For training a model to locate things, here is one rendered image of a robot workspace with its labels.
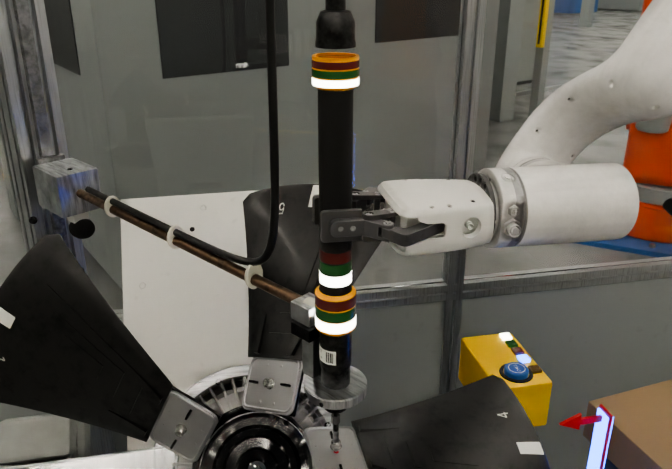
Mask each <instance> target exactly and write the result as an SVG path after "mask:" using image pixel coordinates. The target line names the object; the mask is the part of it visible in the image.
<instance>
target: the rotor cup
mask: <svg viewBox="0 0 672 469"><path fill-rule="evenodd" d="M303 435H304V431H303V430H302V428H301V427H300V425H299V424H298V423H297V422H296V421H295V420H294V419H293V418H292V417H290V416H284V415H278V414H273V413H269V412H257V411H251V410H244V409H243V406H239V407H236V408H234V409H231V410H229V411H227V412H225V413H224V414H222V416H221V418H220V420H219V422H218V424H217V426H216V427H215V429H214V431H213V433H212V435H211V436H210V438H209V441H208V443H207V444H206V446H205V447H204V449H203V451H202V453H201V455H200V457H199V458H198V460H197V462H196V463H195V462H193V464H192V469H247V468H248V465H249V464H250V463H251V462H253V461H255V460H259V461H262V462H263V463H264V464H265V465H266V467H267V469H313V460H312V455H311V451H310V448H309V446H308V443H307V441H306V440H305V438H304V436H303Z"/></svg>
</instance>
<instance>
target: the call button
mask: <svg viewBox="0 0 672 469"><path fill-rule="evenodd" d="M504 374H505V375H506V376H508V377H509V378H512V379H516V380H523V379H526V378H528V375H529V369H528V368H527V367H526V366H525V365H524V364H522V363H521V362H510V363H507V364H505V367H504Z"/></svg>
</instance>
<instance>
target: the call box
mask: <svg viewBox="0 0 672 469"><path fill-rule="evenodd" d="M509 334H510V335H511V336H512V340H513V339H514V340H515V341H516V342H517V344H518V347H521V348H522V350H523V351H524V354H527V356H528V357H529V358H530V359H531V362H527V363H522V364H524V365H525V366H526V367H527V368H528V366H530V365H538V364H537V363H536V362H535V361H534V360H533V359H532V357H531V356H530V355H529V354H528V353H527V351H526V350H525V349H524V348H523V347H522V345H521V344H520V343H519V342H518V341H517V340H516V338H515V337H514V336H513V335H512V334H511V333H509ZM510 362H520V361H519V360H518V358H517V355H514V354H513V352H512V351H511V348H509V347H508V346H507V345H506V344H505V341H503V340H502V339H501V337H500V336H499V334H491V335H482V336H474V337H465V338H462V339H461V349H460V361H459V373H458V378H459V380H460V381H461V383H462V384H463V386H465V385H468V384H470V383H473V382H476V381H478V380H481V379H483V378H485V377H488V376H490V375H495V376H497V377H500V378H502V379H503V380H504V381H505V382H506V383H507V384H508V386H509V387H510V388H511V390H512V391H513V393H514V394H515V396H516V397H517V398H518V400H519V402H520V403H521V405H522V406H523V408H524V410H525V411H526V413H527V415H528V417H529V419H530V420H531V422H532V424H533V426H534V427H535V426H542V425H546V423H547V416H548V409H549V402H550V396H551V389H552V381H551V380H550V379H549V378H548V376H547V375H546V374H545V373H544V372H543V370H542V373H537V374H533V373H532V372H531V371H530V370H529V375H528V378H526V379H523V380H516V379H512V378H509V377H508V376H506V375H505V374H504V367H505V364H507V363H510Z"/></svg>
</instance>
